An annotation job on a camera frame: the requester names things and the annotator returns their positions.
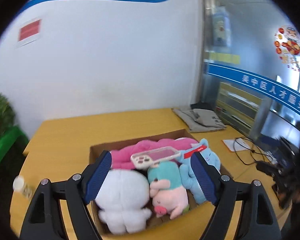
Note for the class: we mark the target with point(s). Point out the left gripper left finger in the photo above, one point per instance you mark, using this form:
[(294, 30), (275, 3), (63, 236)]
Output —
[(44, 219)]

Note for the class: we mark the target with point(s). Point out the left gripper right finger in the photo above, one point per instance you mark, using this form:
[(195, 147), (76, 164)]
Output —
[(257, 218)]

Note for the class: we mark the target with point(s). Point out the white panda plush toy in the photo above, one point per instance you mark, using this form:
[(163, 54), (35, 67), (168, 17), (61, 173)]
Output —
[(122, 201)]

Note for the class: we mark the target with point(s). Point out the white paper cup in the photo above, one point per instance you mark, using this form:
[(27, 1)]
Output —
[(22, 187)]

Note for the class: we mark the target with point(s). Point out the white paper sheet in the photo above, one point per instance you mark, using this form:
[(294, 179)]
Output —
[(236, 145)]

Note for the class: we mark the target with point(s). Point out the blue bear plush toy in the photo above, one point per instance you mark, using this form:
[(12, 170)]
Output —
[(194, 163)]

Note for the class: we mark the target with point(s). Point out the green covered side table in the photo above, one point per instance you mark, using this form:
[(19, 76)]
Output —
[(13, 136)]

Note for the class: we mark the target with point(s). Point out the teal pink pig plush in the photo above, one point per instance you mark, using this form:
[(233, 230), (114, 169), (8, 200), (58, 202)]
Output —
[(169, 196)]

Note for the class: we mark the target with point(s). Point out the pink bear plush toy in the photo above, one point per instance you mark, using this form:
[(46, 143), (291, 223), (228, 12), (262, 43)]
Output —
[(121, 158)]

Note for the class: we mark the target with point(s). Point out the grey cloth bag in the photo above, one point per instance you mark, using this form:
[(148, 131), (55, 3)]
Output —
[(200, 120)]

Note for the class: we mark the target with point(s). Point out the phone in clear case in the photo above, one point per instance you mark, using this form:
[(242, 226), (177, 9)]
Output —
[(145, 159)]

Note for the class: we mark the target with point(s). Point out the red notice sign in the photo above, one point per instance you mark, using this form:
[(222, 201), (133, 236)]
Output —
[(29, 32)]

